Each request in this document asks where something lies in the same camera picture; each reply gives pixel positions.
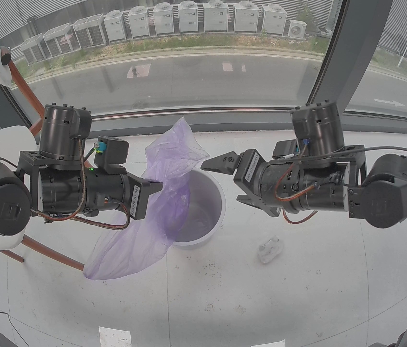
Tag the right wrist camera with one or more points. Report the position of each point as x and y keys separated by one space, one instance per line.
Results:
x=283 y=148

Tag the window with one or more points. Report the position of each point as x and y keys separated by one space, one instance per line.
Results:
x=203 y=67

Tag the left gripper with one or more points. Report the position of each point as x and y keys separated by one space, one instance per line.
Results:
x=66 y=193

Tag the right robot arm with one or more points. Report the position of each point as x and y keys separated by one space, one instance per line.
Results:
x=387 y=193

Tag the white trash bin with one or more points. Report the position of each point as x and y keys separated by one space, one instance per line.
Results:
x=208 y=201

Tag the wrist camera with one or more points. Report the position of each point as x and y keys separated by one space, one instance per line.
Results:
x=283 y=148
x=115 y=150

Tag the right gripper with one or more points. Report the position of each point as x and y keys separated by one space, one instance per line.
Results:
x=319 y=190

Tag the purple plastic bag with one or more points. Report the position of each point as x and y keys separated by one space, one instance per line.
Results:
x=174 y=150

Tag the crumpled clear wrapper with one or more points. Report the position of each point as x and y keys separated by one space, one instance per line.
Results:
x=270 y=249

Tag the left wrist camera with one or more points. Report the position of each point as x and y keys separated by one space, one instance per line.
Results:
x=115 y=150

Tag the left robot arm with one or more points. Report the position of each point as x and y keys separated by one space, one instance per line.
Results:
x=1 y=201

